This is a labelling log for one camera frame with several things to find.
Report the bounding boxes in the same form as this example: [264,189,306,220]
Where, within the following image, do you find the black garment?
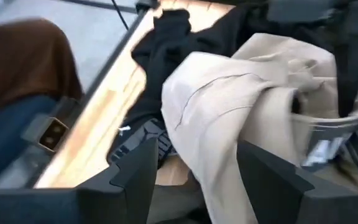
[107,4,270,162]

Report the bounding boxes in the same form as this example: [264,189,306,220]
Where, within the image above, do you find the beige garment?
[161,32,358,224]

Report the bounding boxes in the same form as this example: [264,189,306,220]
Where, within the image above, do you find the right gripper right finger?
[237,139,358,224]

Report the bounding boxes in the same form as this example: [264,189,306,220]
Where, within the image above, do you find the person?
[0,18,83,187]

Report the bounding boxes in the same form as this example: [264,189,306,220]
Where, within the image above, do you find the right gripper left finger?
[0,136,160,224]

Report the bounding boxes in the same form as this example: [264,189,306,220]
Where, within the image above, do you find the black cable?
[110,0,130,31]

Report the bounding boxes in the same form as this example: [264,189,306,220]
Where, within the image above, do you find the black underwear grey printed waistband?
[109,118,178,166]

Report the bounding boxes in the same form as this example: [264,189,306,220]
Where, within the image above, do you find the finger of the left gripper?
[336,43,358,118]

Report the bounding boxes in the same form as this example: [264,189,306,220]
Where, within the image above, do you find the dark underwear white lettered waistband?
[301,119,358,192]

